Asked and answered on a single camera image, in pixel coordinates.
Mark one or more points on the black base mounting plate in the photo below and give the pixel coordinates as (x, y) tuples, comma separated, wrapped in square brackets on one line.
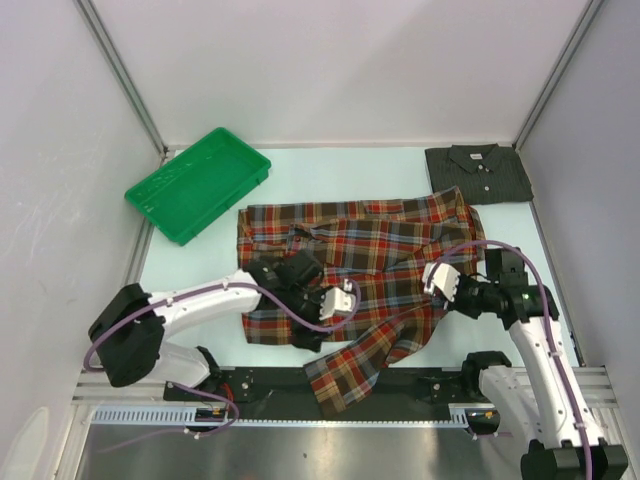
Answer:
[(399, 395)]

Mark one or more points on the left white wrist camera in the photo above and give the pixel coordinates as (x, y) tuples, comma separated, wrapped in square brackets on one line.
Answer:
[(341, 301)]

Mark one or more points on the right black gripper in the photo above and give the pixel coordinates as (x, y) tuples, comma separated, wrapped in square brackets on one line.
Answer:
[(457, 305)]

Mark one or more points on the red plaid long sleeve shirt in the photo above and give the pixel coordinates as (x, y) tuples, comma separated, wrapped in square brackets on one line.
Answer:
[(383, 245)]

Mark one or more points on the white slotted cable duct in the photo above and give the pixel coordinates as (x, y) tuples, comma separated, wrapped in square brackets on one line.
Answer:
[(186, 416)]

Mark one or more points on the folded dark striped shirt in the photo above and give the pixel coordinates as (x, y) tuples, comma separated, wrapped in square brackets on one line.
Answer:
[(484, 174)]

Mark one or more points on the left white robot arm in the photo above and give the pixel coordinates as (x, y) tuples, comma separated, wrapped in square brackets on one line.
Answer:
[(131, 337)]

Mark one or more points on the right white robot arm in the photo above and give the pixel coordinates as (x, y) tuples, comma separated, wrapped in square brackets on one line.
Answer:
[(559, 434)]

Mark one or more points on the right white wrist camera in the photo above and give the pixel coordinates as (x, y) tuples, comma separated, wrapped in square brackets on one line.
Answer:
[(441, 278)]

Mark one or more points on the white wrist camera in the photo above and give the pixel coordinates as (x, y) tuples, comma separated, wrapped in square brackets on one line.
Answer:
[(441, 278), (341, 301)]

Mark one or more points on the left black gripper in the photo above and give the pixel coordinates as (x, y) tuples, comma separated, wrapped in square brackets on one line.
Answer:
[(303, 336)]

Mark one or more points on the green plastic tray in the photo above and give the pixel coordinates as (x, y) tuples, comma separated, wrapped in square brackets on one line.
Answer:
[(189, 192)]

